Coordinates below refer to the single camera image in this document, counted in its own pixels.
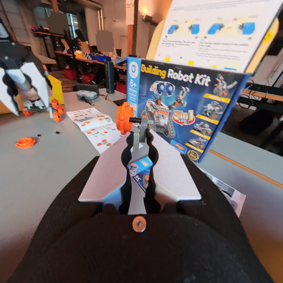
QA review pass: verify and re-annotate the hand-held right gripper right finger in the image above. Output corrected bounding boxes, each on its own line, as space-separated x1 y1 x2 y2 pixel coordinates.
144 129 202 214

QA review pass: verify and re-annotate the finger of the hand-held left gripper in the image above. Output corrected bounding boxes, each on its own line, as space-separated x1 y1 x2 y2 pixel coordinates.
21 62 53 109
0 67 21 116

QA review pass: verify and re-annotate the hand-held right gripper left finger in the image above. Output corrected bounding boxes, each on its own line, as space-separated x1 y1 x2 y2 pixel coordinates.
78 130 134 215

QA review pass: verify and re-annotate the grey toy robot chassis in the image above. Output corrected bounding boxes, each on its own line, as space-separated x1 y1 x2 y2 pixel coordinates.
22 98 65 122

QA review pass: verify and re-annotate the orange gear wheel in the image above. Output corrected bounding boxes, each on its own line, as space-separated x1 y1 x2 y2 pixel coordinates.
15 138 36 149
116 102 135 135

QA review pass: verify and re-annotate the grey desk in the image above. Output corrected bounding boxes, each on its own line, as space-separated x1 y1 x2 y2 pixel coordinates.
0 92 283 283

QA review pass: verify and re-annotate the person's left hand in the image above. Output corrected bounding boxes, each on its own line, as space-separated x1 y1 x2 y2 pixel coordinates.
19 87 41 101

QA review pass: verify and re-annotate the yellow storage bin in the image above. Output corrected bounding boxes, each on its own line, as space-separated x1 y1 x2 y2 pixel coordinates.
0 74 65 115

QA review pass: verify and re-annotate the blue booklet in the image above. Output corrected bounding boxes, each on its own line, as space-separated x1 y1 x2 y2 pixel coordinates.
127 156 154 193

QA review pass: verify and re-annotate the black flat box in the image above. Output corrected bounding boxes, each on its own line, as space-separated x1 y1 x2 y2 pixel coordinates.
75 84 99 95

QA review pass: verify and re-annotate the grey remote controller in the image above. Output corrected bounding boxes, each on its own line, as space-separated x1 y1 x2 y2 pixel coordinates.
76 90 98 100

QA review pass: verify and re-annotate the white instruction booklet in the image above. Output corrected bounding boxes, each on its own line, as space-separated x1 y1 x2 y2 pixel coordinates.
66 108 124 154

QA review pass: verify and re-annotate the sticker sheet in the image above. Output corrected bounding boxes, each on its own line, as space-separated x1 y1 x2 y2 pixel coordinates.
199 168 246 217

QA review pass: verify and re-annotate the long wooden workbench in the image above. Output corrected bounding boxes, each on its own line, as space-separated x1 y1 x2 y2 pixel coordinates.
33 32 127 71

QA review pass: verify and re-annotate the robot kit box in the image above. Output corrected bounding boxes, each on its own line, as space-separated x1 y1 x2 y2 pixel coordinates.
126 56 251 163

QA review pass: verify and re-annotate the black slim computer tower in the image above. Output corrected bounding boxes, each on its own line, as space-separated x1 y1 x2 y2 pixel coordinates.
104 61 115 94

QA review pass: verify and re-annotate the printed paper sheet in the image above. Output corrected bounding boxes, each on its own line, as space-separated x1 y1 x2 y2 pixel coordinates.
153 0 283 73

